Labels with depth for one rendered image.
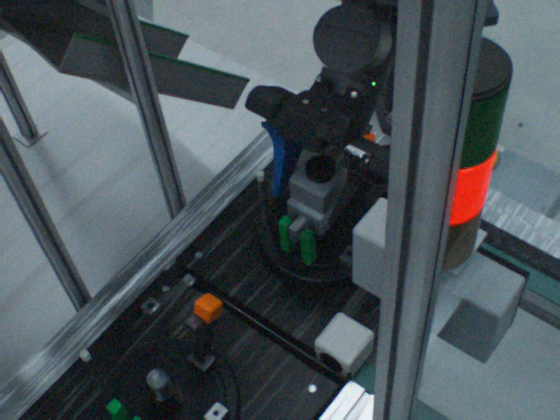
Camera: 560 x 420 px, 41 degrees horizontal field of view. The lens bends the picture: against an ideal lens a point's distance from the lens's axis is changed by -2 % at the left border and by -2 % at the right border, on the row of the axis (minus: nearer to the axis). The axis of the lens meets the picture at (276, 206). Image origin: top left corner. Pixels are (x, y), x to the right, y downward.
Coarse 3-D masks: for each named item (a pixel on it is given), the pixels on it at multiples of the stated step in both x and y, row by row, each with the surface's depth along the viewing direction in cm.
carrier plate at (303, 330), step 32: (256, 192) 92; (224, 224) 89; (256, 224) 89; (192, 256) 87; (224, 256) 87; (256, 256) 86; (224, 288) 84; (256, 288) 84; (288, 288) 83; (352, 288) 83; (256, 320) 83; (288, 320) 81; (320, 320) 81
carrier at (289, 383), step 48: (192, 288) 84; (144, 336) 81; (192, 336) 81; (240, 336) 80; (96, 384) 78; (144, 384) 75; (192, 384) 75; (240, 384) 77; (288, 384) 76; (336, 384) 76
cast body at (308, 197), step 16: (320, 160) 78; (304, 176) 78; (320, 176) 76; (336, 176) 77; (304, 192) 77; (320, 192) 76; (336, 192) 78; (288, 208) 81; (304, 208) 79; (320, 208) 78; (304, 224) 80; (320, 224) 79
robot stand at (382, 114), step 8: (392, 72) 104; (392, 80) 105; (392, 88) 106; (392, 96) 108; (384, 104) 111; (392, 104) 109; (376, 112) 113; (384, 112) 111; (384, 120) 110; (384, 128) 109
